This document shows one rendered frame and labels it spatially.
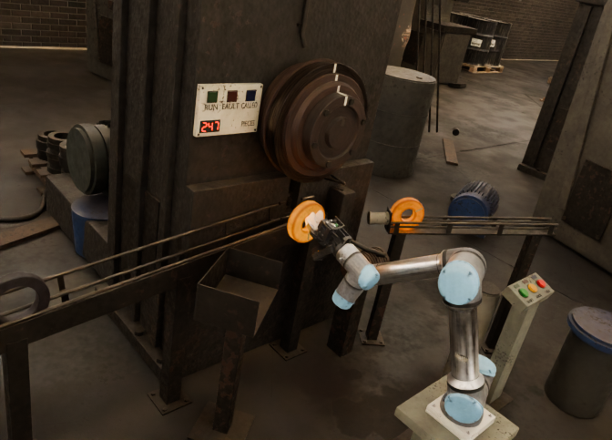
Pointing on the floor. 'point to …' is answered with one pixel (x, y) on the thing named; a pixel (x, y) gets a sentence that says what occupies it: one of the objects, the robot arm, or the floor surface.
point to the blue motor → (474, 202)
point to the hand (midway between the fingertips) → (307, 217)
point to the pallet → (47, 156)
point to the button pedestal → (514, 335)
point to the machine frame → (244, 5)
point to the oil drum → (400, 121)
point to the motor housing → (341, 334)
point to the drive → (83, 187)
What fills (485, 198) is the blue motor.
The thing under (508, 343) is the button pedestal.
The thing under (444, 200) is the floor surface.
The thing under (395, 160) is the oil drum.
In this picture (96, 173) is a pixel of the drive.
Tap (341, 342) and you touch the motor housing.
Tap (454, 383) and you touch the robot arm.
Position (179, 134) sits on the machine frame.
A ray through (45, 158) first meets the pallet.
